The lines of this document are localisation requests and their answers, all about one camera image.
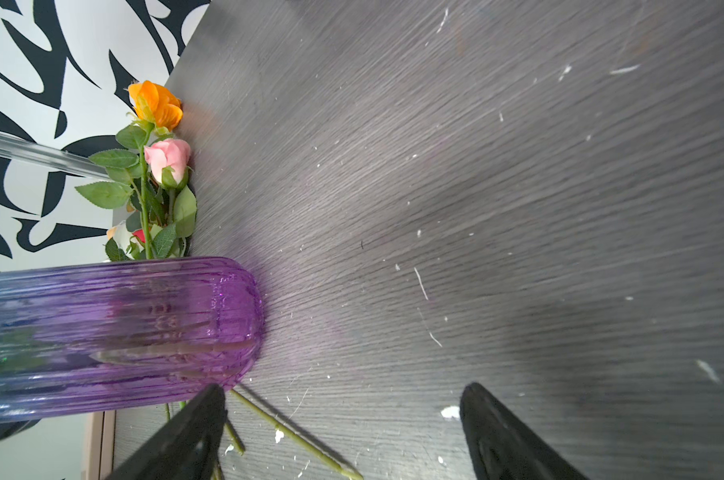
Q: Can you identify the white and peach rosebud stem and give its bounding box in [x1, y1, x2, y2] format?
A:
[164, 389, 364, 480]

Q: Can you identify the orange pink blue rosebud stem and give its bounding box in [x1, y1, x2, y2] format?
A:
[76, 80, 198, 262]

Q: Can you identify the aluminium frame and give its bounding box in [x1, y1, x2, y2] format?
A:
[0, 132, 110, 180]

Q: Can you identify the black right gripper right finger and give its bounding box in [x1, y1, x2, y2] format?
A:
[459, 382, 586, 480]

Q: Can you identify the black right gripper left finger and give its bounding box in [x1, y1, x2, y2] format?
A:
[109, 384, 226, 480]

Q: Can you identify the pink rectangular block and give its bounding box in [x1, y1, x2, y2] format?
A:
[82, 411, 116, 480]

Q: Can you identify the purple ribbed glass vase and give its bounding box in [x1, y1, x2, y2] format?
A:
[0, 257, 265, 423]

